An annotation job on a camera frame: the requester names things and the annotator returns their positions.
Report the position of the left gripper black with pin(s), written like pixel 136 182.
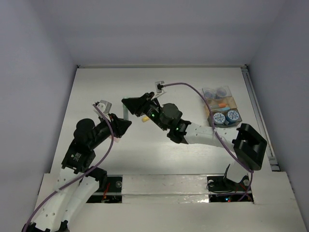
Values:
pixel 119 125

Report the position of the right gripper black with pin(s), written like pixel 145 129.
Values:
pixel 138 106

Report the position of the green highlighter marker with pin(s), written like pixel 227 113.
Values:
pixel 125 113

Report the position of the red-orange highlighter marker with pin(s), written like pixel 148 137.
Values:
pixel 216 106

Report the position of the blue patterned tape roll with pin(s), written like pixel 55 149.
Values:
pixel 232 116

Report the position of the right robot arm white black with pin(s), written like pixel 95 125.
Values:
pixel 246 146

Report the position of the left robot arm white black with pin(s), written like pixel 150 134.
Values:
pixel 78 178

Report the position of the yellow marker cap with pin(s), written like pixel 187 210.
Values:
pixel 145 119

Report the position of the three-compartment desk organizer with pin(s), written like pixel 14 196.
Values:
pixel 229 101

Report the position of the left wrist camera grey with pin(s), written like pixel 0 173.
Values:
pixel 104 106

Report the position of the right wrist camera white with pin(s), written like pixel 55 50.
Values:
pixel 159 86

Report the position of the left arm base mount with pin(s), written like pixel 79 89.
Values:
pixel 110 193

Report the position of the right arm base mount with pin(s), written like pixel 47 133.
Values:
pixel 223 190

